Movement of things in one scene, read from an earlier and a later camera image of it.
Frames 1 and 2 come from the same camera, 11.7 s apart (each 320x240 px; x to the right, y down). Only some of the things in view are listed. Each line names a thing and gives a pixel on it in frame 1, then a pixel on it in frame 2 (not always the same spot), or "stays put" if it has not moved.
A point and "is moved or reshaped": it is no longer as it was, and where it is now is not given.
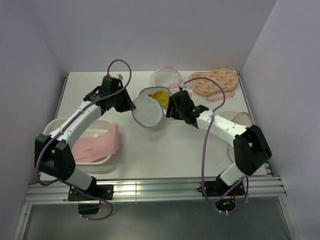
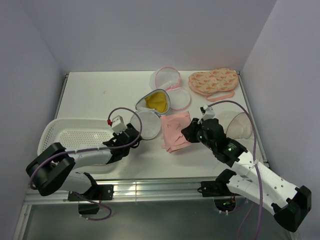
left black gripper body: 114,100 -> 116,135
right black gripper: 171,104 -> 189,131
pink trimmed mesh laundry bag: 165,76 stays put
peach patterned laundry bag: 227,78 stays put
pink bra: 91,149 is moved or reshaped
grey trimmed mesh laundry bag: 147,111 is moved or reshaped
